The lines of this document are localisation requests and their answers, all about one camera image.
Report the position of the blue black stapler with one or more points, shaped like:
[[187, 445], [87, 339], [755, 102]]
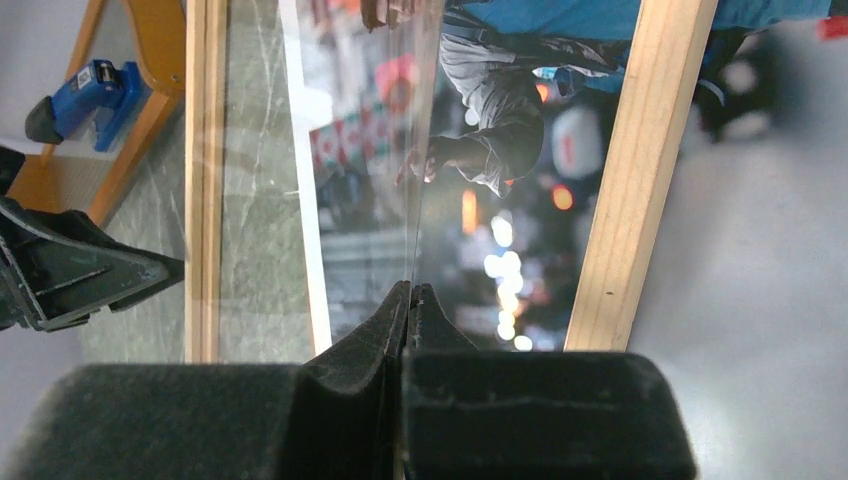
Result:
[[100, 95]]

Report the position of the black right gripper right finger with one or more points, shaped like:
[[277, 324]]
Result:
[[486, 414]]

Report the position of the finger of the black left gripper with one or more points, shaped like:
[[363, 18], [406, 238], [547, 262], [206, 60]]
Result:
[[57, 269]]

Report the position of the orange wooden shelf rack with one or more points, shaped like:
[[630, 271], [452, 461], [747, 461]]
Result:
[[72, 175]]

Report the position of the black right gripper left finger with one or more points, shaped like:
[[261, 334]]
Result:
[[334, 417]]

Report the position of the light wooden picture frame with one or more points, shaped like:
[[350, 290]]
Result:
[[670, 38]]

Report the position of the clear acrylic frame sheet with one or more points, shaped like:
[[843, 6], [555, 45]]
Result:
[[320, 114]]

